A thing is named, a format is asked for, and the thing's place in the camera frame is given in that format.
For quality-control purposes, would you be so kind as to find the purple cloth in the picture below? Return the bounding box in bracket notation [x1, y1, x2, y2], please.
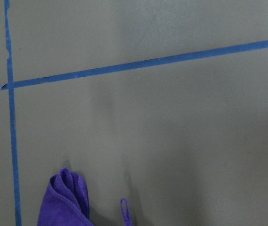
[37, 167, 132, 226]

